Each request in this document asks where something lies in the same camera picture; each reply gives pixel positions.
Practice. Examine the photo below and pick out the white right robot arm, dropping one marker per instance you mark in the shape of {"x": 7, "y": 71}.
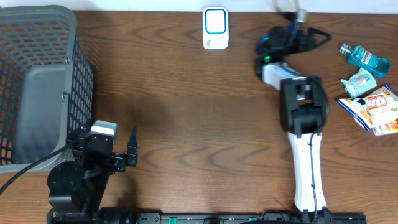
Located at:
{"x": 303, "y": 111}

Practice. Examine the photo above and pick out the white barcode scanner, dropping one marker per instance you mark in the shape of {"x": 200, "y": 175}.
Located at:
{"x": 215, "y": 28}

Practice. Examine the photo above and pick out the grey plastic shopping basket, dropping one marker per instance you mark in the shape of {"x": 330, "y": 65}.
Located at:
{"x": 47, "y": 86}

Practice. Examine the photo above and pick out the yellow snack bag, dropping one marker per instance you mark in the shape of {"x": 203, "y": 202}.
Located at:
{"x": 376, "y": 112}

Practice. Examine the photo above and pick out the blue Listerine mouthwash bottle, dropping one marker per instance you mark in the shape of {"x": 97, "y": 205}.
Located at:
{"x": 359, "y": 56}

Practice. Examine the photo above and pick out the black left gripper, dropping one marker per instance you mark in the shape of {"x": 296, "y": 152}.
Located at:
{"x": 116, "y": 165}

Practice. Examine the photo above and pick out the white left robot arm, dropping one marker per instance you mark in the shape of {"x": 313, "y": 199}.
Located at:
{"x": 77, "y": 187}

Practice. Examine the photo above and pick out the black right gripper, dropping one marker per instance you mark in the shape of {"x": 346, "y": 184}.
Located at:
{"x": 308, "y": 42}

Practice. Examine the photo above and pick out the teal wet wipes pack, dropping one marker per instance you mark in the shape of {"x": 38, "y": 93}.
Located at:
{"x": 359, "y": 83}

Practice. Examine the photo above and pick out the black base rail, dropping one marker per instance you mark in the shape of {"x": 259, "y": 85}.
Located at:
{"x": 233, "y": 218}

